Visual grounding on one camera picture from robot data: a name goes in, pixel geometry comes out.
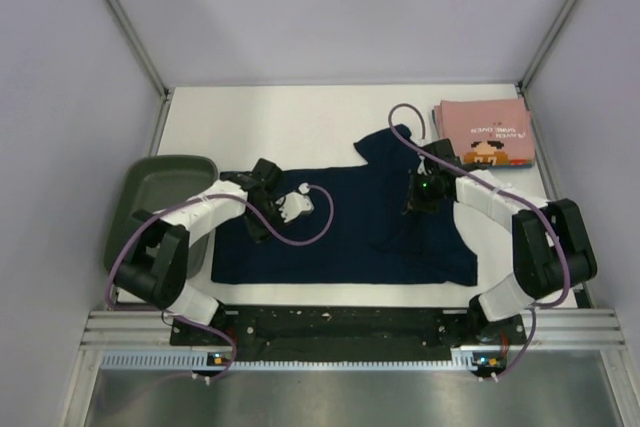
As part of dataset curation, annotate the left aluminium frame post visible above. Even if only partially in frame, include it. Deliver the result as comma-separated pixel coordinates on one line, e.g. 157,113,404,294
104,0,169,102

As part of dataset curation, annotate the navy blue t-shirt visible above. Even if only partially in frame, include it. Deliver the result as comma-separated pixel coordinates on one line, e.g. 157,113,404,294
211,125,478,286

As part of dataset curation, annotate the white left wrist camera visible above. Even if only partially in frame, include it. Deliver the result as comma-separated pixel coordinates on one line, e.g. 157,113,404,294
275,183,314,225

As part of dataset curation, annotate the aluminium front frame rail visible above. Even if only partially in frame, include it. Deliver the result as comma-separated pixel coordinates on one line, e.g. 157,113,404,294
81,308,626,351

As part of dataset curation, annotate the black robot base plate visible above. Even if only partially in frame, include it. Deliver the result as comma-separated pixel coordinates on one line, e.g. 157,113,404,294
168,302,532,361

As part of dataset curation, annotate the dark green plastic bin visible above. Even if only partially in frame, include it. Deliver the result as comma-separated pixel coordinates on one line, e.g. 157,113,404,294
103,155,219,270

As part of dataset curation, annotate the aluminium frame post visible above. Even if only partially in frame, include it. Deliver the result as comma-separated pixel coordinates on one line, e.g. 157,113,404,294
517,0,582,96
104,0,169,102

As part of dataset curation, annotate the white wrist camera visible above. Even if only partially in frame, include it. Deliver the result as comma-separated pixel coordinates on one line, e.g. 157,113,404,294
275,183,314,225
416,156,431,177

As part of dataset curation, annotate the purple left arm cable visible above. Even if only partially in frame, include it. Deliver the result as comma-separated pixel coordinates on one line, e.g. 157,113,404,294
103,182,335,382

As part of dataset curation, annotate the light blue slotted cable duct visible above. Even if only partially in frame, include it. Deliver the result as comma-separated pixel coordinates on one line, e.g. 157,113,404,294
100,350,498,372

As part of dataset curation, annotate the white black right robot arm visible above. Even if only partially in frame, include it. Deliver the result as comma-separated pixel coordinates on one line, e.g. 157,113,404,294
406,139,597,343

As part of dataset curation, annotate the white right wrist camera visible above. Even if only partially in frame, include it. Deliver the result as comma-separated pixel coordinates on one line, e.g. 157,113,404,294
416,156,431,177

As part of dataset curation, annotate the right aluminium frame post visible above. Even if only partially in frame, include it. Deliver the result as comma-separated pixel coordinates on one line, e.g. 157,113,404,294
517,0,582,96

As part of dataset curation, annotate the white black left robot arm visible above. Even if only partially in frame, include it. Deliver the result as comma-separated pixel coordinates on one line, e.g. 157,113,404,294
109,158,284,344

